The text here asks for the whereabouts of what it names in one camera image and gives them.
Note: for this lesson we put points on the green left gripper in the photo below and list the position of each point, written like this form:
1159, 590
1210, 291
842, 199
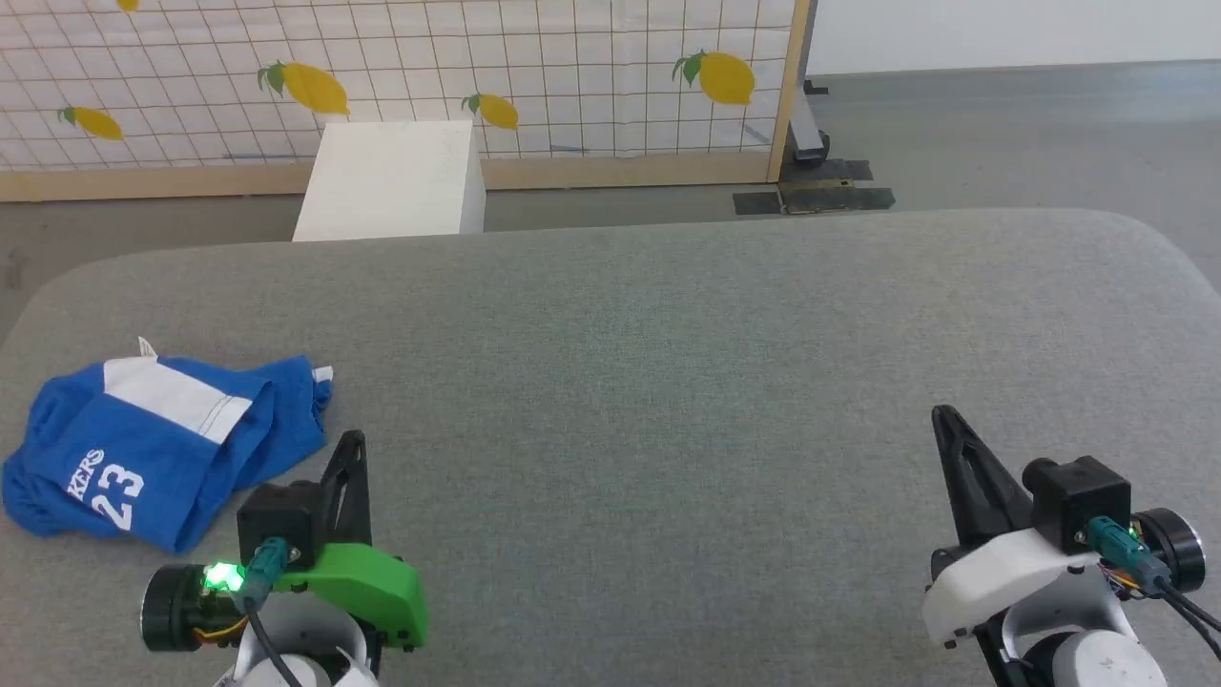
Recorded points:
372, 592

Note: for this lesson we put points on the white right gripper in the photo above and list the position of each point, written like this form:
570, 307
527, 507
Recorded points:
1011, 572

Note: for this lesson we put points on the blue jersey number 23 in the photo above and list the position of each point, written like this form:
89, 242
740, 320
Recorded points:
172, 448

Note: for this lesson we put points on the white box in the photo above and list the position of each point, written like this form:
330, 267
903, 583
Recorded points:
391, 181

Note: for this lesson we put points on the black metal panel stand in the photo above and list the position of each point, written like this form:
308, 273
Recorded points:
820, 196

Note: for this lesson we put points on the lemon print grid panel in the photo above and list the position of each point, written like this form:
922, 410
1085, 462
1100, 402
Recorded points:
572, 76

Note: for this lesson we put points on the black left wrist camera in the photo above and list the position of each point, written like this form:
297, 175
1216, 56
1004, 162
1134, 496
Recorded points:
281, 520

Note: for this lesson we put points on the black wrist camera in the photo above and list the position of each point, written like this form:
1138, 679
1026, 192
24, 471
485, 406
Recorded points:
281, 520
1087, 496

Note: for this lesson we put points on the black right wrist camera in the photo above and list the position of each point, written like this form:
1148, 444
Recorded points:
1087, 496

